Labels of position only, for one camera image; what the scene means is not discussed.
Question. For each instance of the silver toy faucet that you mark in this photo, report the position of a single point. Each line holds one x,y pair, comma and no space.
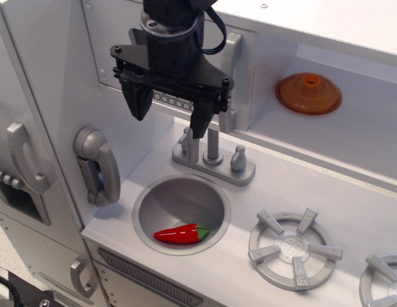
233,167

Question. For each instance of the red toy chili pepper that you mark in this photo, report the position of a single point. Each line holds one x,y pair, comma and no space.
185,234

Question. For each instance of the silver fridge handle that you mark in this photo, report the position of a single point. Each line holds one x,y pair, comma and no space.
82,281
17,137

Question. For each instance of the silver upper fridge handle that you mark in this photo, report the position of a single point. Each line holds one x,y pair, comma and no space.
17,137

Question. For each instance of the grey ice dispenser panel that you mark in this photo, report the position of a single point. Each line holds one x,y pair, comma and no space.
16,194

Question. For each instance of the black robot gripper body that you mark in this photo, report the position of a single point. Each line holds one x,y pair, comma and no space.
176,22

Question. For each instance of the white microwave door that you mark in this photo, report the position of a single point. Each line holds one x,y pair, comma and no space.
112,23

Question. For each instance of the silver stove burner at edge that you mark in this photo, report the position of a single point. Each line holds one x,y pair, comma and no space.
378,284

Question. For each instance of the grey oven vent panel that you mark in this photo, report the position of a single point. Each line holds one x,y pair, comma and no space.
153,282

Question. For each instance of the silver lower fridge handle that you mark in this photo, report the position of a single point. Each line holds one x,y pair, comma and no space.
82,281

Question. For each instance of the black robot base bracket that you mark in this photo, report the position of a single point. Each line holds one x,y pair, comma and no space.
15,291

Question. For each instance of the round silver sink basin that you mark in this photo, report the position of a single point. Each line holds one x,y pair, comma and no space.
177,200

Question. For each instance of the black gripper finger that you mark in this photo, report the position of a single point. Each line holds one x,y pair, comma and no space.
137,95
203,116

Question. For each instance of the orange plastic strainer lid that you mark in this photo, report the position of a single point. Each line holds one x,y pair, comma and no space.
308,93

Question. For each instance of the silver toy telephone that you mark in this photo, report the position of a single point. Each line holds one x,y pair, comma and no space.
98,167

